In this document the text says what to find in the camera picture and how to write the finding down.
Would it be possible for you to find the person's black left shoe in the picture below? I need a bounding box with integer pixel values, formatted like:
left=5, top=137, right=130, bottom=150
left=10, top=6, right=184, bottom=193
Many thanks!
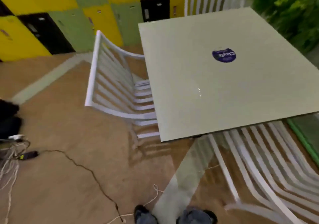
left=134, top=204, right=150, bottom=217

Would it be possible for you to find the person's black shoe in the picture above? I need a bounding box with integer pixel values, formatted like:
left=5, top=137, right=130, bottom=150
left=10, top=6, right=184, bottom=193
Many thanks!
left=134, top=204, right=150, bottom=217
left=203, top=209, right=218, bottom=224

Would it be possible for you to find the person's left leg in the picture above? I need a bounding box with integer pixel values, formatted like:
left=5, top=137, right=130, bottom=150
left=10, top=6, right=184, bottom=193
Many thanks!
left=134, top=211, right=159, bottom=224

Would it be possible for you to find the person's leg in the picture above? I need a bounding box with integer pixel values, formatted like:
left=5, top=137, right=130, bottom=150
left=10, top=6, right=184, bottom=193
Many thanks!
left=134, top=211, right=159, bottom=224
left=176, top=207, right=212, bottom=224

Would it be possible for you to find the person's right leg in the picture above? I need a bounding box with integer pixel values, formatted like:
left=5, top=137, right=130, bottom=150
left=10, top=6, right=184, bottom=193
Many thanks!
left=176, top=207, right=212, bottom=224

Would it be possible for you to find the person's black right shoe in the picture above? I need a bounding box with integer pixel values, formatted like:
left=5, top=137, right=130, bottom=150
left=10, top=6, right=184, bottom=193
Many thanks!
left=203, top=209, right=218, bottom=224

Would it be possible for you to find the white table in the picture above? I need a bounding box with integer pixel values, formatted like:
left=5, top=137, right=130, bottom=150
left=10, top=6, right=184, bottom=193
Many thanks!
left=138, top=6, right=319, bottom=143

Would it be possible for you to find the purple round sticker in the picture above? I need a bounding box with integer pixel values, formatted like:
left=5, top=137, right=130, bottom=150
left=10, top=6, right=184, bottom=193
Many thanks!
left=212, top=48, right=237, bottom=63

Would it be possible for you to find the black power brick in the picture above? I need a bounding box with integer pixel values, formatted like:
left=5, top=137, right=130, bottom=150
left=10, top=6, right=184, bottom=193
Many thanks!
left=19, top=150, right=39, bottom=160

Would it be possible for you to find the white power adapter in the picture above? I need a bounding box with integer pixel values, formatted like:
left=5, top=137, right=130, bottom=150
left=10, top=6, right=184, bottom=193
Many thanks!
left=8, top=134, right=26, bottom=142

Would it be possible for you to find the black bag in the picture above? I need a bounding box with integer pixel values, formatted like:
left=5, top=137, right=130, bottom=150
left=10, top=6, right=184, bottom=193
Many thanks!
left=0, top=99, right=23, bottom=140

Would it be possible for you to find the green leafy plant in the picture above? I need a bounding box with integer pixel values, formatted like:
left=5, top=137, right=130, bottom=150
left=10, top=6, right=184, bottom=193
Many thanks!
left=249, top=0, right=319, bottom=55

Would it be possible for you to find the thin white floor cable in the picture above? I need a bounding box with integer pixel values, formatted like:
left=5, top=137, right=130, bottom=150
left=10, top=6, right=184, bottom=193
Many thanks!
left=107, top=184, right=165, bottom=224

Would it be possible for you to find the black floor cable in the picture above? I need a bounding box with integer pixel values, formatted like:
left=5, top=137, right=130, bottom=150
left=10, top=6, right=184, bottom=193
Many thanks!
left=37, top=149, right=125, bottom=223

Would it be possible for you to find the bundle of white cables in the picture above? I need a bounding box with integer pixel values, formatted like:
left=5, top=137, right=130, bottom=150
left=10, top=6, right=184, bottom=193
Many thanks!
left=0, top=140, right=32, bottom=224

